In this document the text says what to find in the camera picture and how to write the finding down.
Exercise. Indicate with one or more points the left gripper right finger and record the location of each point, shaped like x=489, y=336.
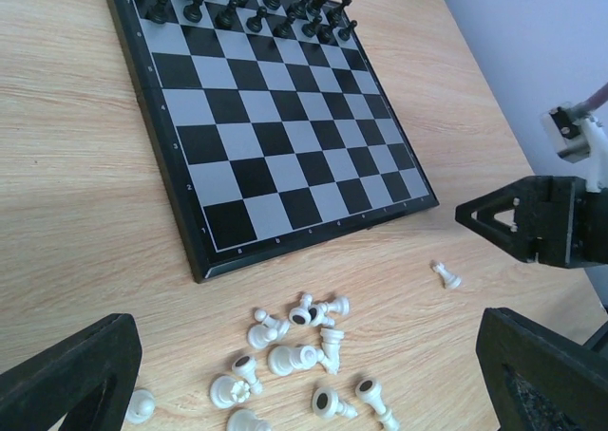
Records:
x=539, y=380

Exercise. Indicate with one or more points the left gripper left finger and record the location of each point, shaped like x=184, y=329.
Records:
x=84, y=382

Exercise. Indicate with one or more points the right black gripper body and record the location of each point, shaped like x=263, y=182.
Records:
x=560, y=223

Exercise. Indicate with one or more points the white chess piece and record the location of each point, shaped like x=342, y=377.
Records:
x=328, y=355
x=303, y=313
x=141, y=406
x=246, y=368
x=267, y=330
x=369, y=391
x=283, y=360
x=246, y=420
x=226, y=392
x=320, y=312
x=450, y=280
x=327, y=404

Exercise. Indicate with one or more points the black grey chessboard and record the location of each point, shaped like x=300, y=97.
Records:
x=266, y=145

